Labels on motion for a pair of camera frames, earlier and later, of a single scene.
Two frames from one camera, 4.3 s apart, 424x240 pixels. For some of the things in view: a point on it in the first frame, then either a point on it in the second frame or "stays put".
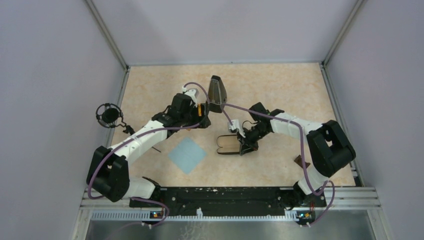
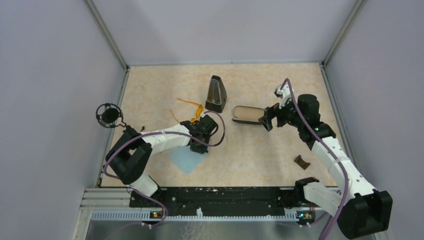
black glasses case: (230, 143) → (247, 114)
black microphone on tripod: (109, 115) stays put
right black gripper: (247, 148) → (271, 112)
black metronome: (217, 94) stays put
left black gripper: (203, 121) → (199, 149)
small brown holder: (298, 160) stays put
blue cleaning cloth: (187, 154) stays put
